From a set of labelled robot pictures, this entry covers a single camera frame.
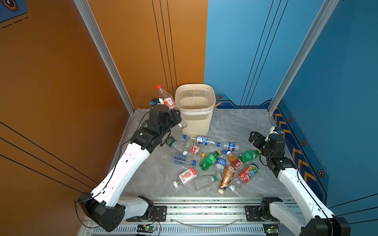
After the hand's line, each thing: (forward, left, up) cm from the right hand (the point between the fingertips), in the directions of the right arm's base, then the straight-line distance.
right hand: (255, 135), depth 82 cm
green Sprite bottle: (-8, +25, -13) cm, 30 cm away
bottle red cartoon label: (-18, +7, -14) cm, 23 cm away
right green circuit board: (-41, -3, -21) cm, 46 cm away
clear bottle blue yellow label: (+6, +29, -13) cm, 32 cm away
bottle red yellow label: (-9, +10, -14) cm, 19 cm away
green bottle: (-5, +1, -14) cm, 15 cm away
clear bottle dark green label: (+4, +49, -12) cm, 51 cm away
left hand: (+2, +41, +18) cm, 45 cm away
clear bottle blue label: (-11, +19, -14) cm, 26 cm away
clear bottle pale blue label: (-8, +43, -12) cm, 45 cm away
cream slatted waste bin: (+32, +33, -3) cm, 46 cm away
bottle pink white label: (-18, +39, -13) cm, 44 cm away
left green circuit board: (-41, +57, -19) cm, 73 cm away
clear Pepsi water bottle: (+2, +11, -14) cm, 18 cm away
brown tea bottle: (-17, +15, -13) cm, 26 cm away
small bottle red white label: (-1, +34, -13) cm, 37 cm away
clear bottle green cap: (-19, +29, -19) cm, 39 cm away
